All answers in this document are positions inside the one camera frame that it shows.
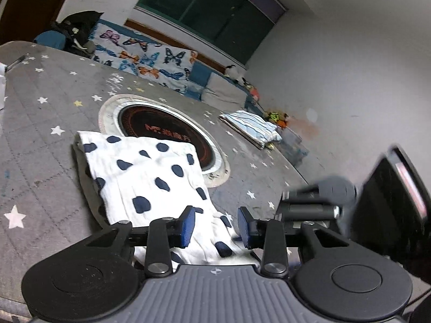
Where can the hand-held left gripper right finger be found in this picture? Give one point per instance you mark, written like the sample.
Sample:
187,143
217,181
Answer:
243,228

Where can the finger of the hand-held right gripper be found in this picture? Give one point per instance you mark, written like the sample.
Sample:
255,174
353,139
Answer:
316,197

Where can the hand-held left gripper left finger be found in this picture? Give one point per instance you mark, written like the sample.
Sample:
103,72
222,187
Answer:
188,226

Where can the white polka dot cloth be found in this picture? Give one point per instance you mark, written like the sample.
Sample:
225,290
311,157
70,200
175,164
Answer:
151,181

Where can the clear plastic box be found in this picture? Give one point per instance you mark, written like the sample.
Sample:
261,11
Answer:
294,143

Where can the green toy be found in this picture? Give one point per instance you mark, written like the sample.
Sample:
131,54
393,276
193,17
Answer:
276,117

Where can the folded striped cloth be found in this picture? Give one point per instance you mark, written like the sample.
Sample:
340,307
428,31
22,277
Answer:
251,126

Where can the round built-in cooker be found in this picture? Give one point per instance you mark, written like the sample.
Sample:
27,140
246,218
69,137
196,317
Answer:
161,131

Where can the grey cloth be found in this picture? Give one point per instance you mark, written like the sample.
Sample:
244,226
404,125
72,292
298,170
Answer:
88,181

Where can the red and black toy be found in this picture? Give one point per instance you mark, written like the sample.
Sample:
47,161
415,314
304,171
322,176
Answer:
251,89

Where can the grey cushion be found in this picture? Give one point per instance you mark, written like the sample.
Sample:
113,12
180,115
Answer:
224,91

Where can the blue cushion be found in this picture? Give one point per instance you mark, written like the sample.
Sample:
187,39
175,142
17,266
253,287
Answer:
200,77

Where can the black and white stuffed toy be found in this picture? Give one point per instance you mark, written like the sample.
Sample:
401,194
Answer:
233,72

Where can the grey star tablecloth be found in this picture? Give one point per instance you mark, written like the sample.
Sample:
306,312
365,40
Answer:
43,161

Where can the butterfly print cushion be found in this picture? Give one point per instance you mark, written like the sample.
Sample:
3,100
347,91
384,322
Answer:
141,57

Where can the dark window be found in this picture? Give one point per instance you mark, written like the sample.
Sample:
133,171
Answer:
215,10

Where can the black bag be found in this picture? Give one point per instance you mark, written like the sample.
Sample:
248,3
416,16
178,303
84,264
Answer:
75,30

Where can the small blue pillow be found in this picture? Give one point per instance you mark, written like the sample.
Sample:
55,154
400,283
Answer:
50,40

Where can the white object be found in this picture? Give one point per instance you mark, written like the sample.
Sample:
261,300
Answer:
2,84

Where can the black pen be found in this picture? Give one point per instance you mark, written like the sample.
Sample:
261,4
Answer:
17,61

